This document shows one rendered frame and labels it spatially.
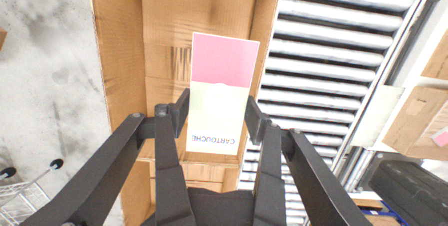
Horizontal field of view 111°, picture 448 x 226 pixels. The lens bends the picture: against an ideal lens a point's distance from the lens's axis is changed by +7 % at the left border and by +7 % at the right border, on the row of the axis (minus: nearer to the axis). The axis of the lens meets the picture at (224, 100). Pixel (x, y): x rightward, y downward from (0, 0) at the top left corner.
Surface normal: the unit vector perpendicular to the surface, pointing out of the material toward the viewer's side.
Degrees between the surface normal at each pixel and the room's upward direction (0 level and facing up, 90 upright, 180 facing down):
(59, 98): 0
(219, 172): 0
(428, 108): 90
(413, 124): 91
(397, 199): 90
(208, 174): 0
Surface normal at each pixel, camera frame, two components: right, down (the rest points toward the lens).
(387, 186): -0.99, -0.09
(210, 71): 0.04, 0.36
